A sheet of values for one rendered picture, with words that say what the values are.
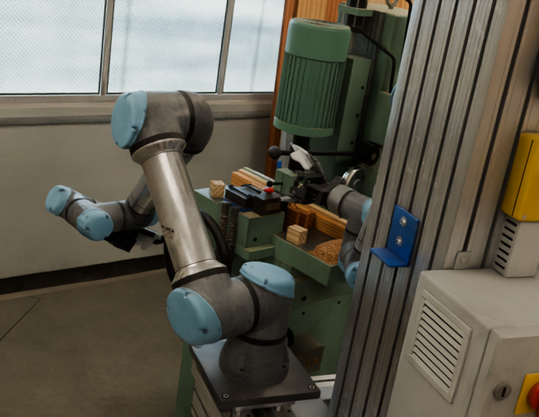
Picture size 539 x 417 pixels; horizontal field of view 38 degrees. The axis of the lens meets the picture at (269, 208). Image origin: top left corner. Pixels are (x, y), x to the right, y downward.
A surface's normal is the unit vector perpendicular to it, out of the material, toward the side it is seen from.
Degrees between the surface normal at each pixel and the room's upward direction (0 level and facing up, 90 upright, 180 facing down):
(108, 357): 0
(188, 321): 96
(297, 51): 90
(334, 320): 90
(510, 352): 90
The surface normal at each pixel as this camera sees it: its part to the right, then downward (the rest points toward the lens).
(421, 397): -0.92, 0.00
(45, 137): 0.59, 0.36
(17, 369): 0.15, -0.93
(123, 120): -0.80, -0.01
